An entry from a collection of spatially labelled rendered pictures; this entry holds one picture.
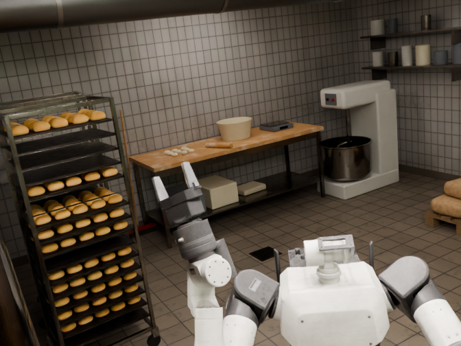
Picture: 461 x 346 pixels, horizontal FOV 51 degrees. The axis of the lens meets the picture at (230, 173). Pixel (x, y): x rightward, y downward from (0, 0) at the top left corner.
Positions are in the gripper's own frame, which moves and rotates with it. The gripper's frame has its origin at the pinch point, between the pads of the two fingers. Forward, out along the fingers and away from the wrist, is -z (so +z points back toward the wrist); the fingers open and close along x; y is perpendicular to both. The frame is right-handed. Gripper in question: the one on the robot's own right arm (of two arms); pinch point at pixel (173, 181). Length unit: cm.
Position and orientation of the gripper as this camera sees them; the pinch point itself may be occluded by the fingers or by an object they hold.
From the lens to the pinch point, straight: 116.0
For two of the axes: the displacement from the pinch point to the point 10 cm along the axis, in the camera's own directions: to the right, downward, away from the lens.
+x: 7.3, -3.3, -6.0
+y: -5.8, 1.6, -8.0
